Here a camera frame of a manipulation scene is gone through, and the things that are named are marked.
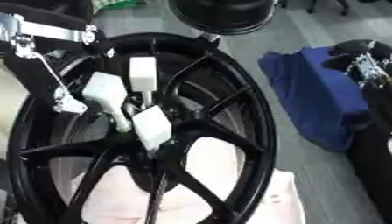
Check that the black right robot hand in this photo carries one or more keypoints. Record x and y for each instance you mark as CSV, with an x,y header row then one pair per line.
x,y
365,65

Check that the black chair base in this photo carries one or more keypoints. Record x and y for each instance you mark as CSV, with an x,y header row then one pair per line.
x,y
329,5

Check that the blue fabric bag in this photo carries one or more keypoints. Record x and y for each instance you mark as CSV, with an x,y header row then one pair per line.
x,y
311,93

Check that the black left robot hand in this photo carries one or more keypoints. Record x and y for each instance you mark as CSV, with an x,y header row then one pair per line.
x,y
48,22

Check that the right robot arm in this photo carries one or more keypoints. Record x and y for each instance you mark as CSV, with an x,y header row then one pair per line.
x,y
373,151

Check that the white support block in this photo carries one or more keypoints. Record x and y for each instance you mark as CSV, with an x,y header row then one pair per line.
x,y
214,163

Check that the white pin with flat head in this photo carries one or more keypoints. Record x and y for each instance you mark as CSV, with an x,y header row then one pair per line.
x,y
152,128
142,74

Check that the black spoked wheel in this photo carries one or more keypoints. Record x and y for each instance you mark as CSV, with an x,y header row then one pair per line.
x,y
224,116

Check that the green and white checked cloth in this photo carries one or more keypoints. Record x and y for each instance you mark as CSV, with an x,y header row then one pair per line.
x,y
118,3

